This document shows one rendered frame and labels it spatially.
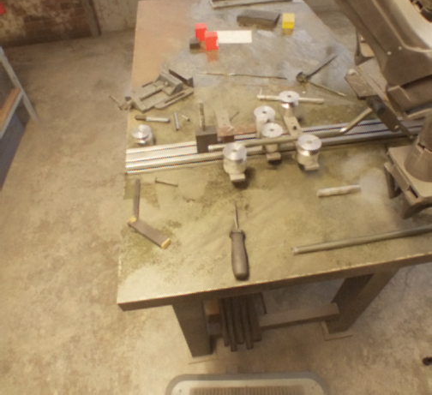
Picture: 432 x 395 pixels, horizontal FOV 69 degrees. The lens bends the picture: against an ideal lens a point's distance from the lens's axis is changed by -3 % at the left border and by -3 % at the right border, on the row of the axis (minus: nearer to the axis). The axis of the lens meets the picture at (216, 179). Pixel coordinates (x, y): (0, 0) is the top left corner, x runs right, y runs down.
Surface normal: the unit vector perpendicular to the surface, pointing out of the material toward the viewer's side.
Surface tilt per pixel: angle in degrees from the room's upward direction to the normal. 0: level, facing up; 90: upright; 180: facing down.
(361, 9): 105
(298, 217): 0
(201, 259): 0
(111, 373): 0
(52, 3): 90
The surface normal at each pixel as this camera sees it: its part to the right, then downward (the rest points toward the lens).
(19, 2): 0.14, 0.73
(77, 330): -0.04, -0.67
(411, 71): -0.27, 0.87
